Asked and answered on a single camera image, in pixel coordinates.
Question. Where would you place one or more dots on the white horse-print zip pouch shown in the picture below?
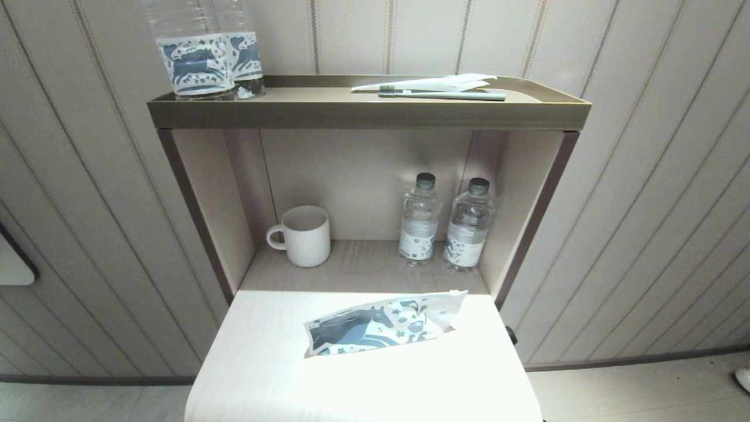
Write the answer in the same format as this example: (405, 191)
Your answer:
(381, 325)

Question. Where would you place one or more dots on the beige open shelf cabinet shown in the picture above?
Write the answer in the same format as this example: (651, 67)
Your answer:
(363, 176)

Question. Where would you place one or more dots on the small clear water bottle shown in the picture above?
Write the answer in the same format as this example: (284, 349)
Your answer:
(420, 223)
(469, 228)

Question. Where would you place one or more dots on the white ribbed ceramic mug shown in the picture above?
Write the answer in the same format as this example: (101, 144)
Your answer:
(307, 240)

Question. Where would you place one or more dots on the brass coloured tray shelf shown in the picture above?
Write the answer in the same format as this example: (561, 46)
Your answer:
(351, 114)

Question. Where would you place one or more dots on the grey-green toothbrush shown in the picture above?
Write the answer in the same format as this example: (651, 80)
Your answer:
(457, 95)

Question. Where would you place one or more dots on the white paper wrapper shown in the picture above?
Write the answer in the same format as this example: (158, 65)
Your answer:
(445, 82)

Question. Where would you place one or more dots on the small black knob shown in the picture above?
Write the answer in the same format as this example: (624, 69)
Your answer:
(511, 335)

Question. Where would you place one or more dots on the large bottle horse print label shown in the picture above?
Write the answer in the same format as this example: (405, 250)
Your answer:
(247, 53)
(196, 58)

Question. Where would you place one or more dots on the white shoe tip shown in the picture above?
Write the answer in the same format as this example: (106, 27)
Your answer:
(744, 378)

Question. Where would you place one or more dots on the white dark-framed wall panel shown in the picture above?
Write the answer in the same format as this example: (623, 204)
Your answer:
(14, 264)

